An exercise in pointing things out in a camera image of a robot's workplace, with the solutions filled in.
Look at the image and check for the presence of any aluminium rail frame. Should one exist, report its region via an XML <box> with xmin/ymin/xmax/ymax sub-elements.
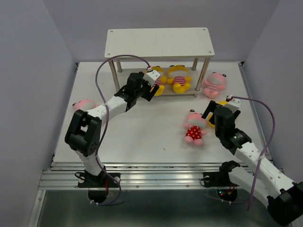
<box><xmin>27</xmin><ymin>61</ymin><xmax>299</xmax><ymax>227</ymax></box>

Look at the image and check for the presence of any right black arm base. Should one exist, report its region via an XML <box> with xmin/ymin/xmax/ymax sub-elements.
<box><xmin>200</xmin><ymin>161</ymin><xmax>240</xmax><ymax>204</ymax></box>

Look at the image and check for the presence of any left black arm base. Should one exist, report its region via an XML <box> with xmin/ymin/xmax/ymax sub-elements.
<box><xmin>74</xmin><ymin>171</ymin><xmax>122</xmax><ymax>206</ymax></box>

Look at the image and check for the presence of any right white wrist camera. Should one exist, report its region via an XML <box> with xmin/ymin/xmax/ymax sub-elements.
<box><xmin>224</xmin><ymin>96</ymin><xmax>241</xmax><ymax>113</ymax></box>

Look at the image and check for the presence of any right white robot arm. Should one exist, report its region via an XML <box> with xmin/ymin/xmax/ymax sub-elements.
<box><xmin>200</xmin><ymin>97</ymin><xmax>303</xmax><ymax>227</ymax></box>

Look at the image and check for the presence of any yellow plush blue-striped shirt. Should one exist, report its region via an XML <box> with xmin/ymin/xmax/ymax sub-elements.
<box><xmin>207</xmin><ymin>101</ymin><xmax>228</xmax><ymax>128</ymax></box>

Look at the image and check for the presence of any yellow plush pink-striped shirt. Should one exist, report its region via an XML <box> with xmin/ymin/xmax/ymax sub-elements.
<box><xmin>152</xmin><ymin>66</ymin><xmax>167</xmax><ymax>96</ymax></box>

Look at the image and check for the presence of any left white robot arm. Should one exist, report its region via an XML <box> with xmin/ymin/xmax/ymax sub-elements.
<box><xmin>64</xmin><ymin>70</ymin><xmax>161</xmax><ymax>186</ymax></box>

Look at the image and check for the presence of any white two-tier shelf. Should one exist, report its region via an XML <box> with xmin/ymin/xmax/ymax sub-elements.
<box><xmin>105</xmin><ymin>27</ymin><xmax>215</xmax><ymax>97</ymax></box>

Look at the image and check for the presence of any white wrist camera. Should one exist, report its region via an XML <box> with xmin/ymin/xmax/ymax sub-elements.
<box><xmin>224</xmin><ymin>96</ymin><xmax>241</xmax><ymax>113</ymax></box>
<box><xmin>143</xmin><ymin>68</ymin><xmax>161</xmax><ymax>87</ymax></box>

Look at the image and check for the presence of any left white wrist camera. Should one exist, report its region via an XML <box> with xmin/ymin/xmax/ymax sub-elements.
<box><xmin>143</xmin><ymin>68</ymin><xmax>161</xmax><ymax>87</ymax></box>

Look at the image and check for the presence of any pink plush red polka-dot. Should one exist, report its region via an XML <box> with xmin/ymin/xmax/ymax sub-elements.
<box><xmin>184</xmin><ymin>109</ymin><xmax>207</xmax><ymax>146</ymax></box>

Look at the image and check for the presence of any pink plush pink-striped shirt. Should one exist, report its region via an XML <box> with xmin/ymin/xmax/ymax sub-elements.
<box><xmin>203</xmin><ymin>72</ymin><xmax>227</xmax><ymax>98</ymax></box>

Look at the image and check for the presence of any yellow plush red-striped shirt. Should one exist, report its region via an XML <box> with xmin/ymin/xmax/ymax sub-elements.
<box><xmin>167</xmin><ymin>65</ymin><xmax>192</xmax><ymax>94</ymax></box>

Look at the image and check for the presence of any pink plush orange-striped shirt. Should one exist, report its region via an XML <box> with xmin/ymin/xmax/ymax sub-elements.
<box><xmin>72</xmin><ymin>99</ymin><xmax>99</xmax><ymax>111</ymax></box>

